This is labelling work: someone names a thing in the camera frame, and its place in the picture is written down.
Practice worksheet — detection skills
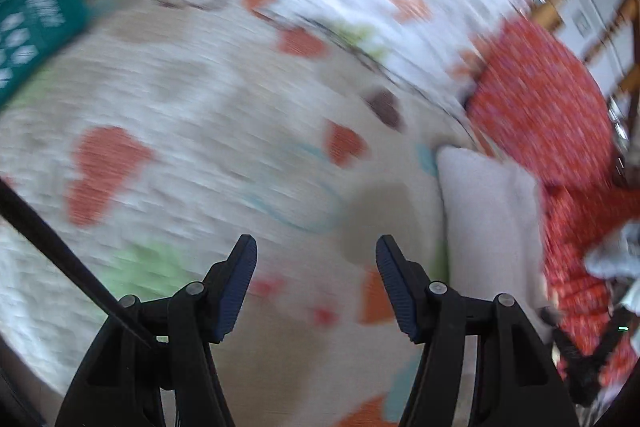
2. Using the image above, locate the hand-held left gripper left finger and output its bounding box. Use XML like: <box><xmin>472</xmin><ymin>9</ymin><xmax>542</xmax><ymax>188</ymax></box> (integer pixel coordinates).
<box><xmin>55</xmin><ymin>235</ymin><xmax>258</xmax><ymax>427</ymax></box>

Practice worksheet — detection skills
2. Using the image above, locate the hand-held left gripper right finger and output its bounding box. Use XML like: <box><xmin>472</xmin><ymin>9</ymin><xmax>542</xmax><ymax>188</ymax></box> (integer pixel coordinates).
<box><xmin>375</xmin><ymin>235</ymin><xmax>581</xmax><ymax>427</ymax></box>

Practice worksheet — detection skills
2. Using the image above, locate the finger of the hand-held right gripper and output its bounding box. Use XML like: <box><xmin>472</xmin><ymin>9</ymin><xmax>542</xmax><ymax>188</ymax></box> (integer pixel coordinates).
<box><xmin>541</xmin><ymin>307</ymin><xmax>603</xmax><ymax>405</ymax></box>

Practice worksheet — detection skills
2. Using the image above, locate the small light grey cloth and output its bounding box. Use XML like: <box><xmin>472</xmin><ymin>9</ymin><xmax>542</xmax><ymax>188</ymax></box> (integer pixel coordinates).
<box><xmin>435</xmin><ymin>146</ymin><xmax>556</xmax><ymax>348</ymax></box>

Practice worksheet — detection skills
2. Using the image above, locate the pale grey garment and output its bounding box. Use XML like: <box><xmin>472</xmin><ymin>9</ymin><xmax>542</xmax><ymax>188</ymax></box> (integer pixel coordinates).
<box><xmin>584</xmin><ymin>221</ymin><xmax>640</xmax><ymax>280</ymax></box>

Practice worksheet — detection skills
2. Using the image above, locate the heart printed blanket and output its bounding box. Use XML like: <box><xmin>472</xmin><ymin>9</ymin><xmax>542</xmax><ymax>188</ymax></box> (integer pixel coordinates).
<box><xmin>0</xmin><ymin>0</ymin><xmax>506</xmax><ymax>427</ymax></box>

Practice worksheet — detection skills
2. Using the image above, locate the red patterned cloth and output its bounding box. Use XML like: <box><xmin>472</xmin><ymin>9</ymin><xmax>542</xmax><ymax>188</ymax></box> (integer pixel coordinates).
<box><xmin>465</xmin><ymin>14</ymin><xmax>640</xmax><ymax>390</ymax></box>

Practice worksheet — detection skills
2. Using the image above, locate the teal printed box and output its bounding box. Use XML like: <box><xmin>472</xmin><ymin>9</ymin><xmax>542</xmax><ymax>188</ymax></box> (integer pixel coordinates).
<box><xmin>0</xmin><ymin>0</ymin><xmax>153</xmax><ymax>105</ymax></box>

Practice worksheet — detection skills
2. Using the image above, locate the black cable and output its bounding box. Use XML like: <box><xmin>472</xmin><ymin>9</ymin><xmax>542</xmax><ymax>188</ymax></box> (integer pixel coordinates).
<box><xmin>0</xmin><ymin>179</ymin><xmax>158</xmax><ymax>350</ymax></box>

